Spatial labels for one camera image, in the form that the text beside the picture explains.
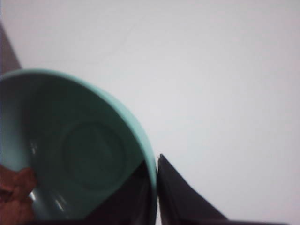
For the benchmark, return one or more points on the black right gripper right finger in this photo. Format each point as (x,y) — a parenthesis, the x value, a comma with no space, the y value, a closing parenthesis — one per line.
(179,203)

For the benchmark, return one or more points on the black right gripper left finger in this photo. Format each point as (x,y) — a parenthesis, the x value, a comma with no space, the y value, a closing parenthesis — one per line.
(131,204)

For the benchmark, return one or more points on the brown beef cubes pile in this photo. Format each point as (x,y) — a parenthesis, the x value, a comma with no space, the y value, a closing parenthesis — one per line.
(15,201)

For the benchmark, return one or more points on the teal ceramic bowl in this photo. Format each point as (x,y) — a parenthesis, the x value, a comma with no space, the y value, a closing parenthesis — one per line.
(80,141)

